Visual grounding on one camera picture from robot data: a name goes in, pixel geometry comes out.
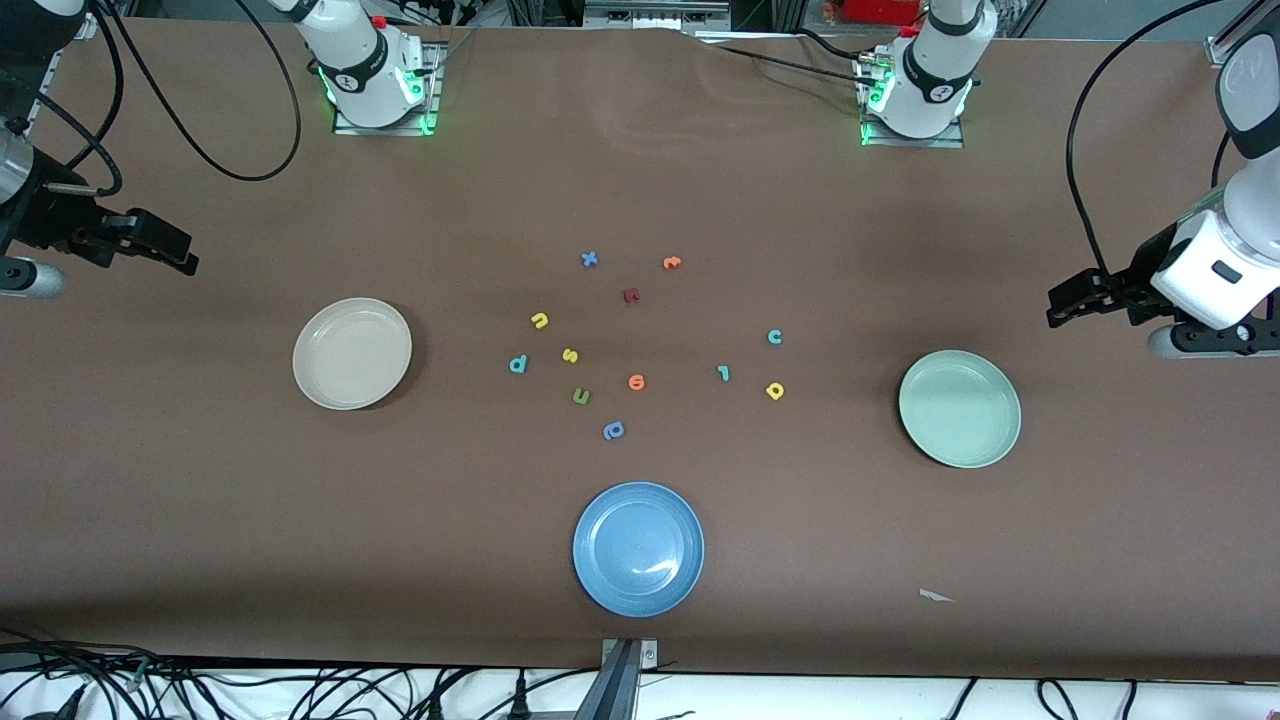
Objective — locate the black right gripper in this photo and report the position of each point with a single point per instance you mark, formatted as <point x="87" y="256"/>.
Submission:
<point x="42" y="218"/>

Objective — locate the red box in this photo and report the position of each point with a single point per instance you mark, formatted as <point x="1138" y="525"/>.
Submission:
<point x="880" y="10"/>

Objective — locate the aluminium profile bracket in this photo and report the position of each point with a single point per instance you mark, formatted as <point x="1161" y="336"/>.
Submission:
<point x="625" y="680"/>

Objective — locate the periwinkle foam letter a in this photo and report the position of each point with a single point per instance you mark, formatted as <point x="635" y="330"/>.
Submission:
<point x="609" y="432"/>

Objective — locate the brown table cover sheet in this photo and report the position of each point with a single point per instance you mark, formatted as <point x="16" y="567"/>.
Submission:
<point x="200" y="500"/>

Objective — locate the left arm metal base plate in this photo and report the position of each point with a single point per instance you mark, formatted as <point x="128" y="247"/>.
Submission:
<point x="910" y="142"/>

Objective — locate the beige brown plate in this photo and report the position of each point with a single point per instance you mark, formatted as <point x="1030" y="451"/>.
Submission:
<point x="352" y="353"/>

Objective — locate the blue plate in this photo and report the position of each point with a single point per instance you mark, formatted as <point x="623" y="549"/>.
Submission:
<point x="638" y="549"/>

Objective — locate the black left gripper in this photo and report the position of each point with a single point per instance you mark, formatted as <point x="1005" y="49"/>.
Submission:
<point x="1138" y="276"/>

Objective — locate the aluminium frame post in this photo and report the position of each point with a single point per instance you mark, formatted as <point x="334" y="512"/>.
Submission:
<point x="1225" y="45"/>

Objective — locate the grey metal box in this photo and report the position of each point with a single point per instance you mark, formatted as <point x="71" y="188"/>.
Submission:
<point x="650" y="14"/>

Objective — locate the white paper scrap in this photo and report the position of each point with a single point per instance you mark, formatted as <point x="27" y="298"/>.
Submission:
<point x="935" y="596"/>

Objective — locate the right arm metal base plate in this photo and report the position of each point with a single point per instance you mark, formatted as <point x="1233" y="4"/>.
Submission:
<point x="432" y="100"/>

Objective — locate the aluminium frame rail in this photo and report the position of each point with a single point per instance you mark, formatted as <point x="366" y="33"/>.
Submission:
<point x="50" y="80"/>

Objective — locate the pale green plate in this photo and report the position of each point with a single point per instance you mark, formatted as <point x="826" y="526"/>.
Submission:
<point x="959" y="408"/>

